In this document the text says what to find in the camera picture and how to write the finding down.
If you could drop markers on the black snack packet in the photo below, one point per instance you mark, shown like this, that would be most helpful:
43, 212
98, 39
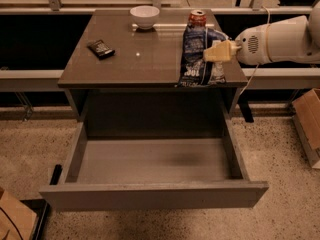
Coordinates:
100, 49

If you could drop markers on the grey window rail bench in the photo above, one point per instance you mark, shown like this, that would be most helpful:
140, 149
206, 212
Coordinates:
29, 80

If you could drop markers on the cardboard box right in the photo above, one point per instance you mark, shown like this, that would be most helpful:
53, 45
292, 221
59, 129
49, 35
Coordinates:
307, 122

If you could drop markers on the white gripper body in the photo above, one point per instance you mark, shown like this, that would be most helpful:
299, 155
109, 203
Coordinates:
251, 46

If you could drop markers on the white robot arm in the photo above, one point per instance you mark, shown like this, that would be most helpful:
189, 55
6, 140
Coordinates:
313, 54

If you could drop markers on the blue chip bag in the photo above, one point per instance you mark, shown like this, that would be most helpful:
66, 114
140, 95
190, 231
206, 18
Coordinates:
194, 70

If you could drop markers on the cardboard box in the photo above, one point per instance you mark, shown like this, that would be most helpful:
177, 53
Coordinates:
17, 221
307, 122

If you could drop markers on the cardboard box left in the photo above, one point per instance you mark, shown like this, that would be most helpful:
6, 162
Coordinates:
17, 221

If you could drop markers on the white bowl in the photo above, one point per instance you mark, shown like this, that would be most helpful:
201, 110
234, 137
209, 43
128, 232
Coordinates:
145, 16

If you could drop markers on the black bar on floor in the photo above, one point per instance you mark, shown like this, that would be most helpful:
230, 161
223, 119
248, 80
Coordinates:
56, 174

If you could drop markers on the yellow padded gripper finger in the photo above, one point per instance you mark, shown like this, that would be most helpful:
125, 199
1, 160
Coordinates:
222, 51

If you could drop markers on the orange soda can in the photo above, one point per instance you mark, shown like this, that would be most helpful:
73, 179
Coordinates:
197, 18

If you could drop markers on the grey cabinet with glossy top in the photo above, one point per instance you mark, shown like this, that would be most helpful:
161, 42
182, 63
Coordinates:
134, 94

